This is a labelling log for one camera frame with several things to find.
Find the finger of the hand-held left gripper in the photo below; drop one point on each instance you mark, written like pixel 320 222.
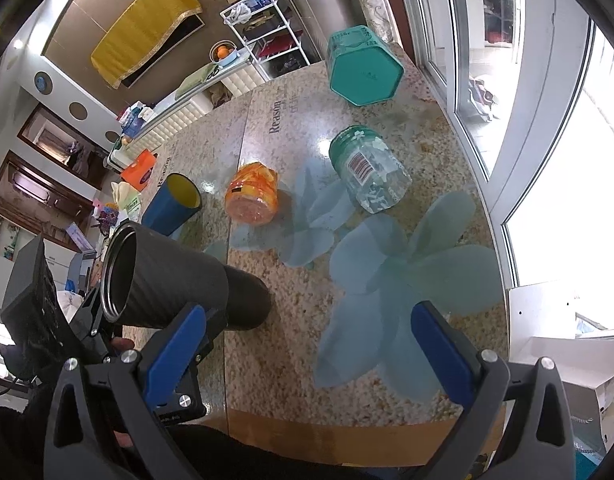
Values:
pixel 194 387
pixel 93 317

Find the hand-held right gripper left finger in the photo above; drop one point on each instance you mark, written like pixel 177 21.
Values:
pixel 173 357

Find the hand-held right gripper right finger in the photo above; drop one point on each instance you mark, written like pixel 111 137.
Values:
pixel 444 357

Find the black ribbed cup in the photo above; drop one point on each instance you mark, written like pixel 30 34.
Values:
pixel 187 275

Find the blue cup with yellow inside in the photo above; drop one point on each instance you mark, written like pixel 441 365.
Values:
pixel 169 207

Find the white cardboard box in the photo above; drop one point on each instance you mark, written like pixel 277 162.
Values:
pixel 552 335

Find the green and white packet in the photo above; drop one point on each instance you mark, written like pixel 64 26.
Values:
pixel 132 202

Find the orange tissue packet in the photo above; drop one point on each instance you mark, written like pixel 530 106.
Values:
pixel 139 170

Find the orange plastic jar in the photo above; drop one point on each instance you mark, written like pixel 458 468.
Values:
pixel 251 195

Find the clear jar with green lid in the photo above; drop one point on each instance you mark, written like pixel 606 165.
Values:
pixel 369 167

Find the blue and white packets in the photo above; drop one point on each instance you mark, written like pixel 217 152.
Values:
pixel 134 116

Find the white sideboard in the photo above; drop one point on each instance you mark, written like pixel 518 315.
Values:
pixel 187 110

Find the green folded cloth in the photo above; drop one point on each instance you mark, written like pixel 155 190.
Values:
pixel 197 80

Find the yellow cloth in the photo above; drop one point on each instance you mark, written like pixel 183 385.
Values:
pixel 142 27

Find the fruit bowl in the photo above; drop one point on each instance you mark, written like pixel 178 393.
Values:
pixel 223 53

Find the teal hexagonal container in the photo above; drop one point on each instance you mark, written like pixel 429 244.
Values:
pixel 364 67

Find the black television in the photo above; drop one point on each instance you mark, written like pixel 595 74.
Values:
pixel 184 27

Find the white shelf rack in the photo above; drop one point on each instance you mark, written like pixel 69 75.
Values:
pixel 272 35

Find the white plastic bag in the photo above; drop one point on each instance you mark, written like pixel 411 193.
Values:
pixel 240 12

